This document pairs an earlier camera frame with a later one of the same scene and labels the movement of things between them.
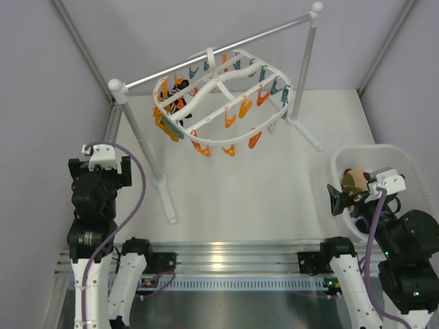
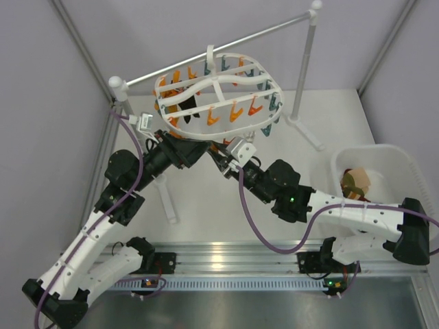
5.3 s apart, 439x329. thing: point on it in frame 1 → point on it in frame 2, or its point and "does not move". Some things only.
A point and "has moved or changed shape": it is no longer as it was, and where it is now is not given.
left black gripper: (121, 179) → (183, 151)
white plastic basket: (372, 157) does not move
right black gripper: (339, 199) → (223, 161)
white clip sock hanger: (228, 99) has moved or changed shape
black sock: (179, 103) → (188, 103)
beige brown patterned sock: (353, 181) does not move
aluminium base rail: (219, 266) does not move
